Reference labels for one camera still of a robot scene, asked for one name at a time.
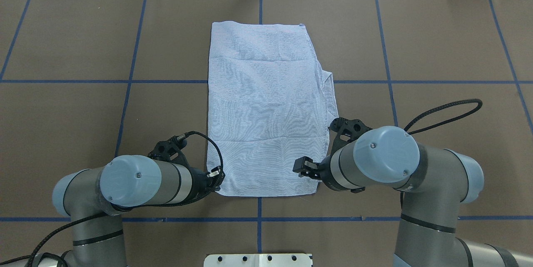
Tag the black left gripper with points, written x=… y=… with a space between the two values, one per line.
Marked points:
x=200 y=180

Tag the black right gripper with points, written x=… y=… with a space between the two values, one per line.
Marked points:
x=324 y=169

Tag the blue white striped shirt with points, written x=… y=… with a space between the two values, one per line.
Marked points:
x=269 y=103

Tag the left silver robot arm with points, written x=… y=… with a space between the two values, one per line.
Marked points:
x=96 y=199

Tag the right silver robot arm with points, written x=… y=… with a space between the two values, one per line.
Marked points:
x=434 y=183

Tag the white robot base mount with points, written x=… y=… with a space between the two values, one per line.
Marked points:
x=259 y=260

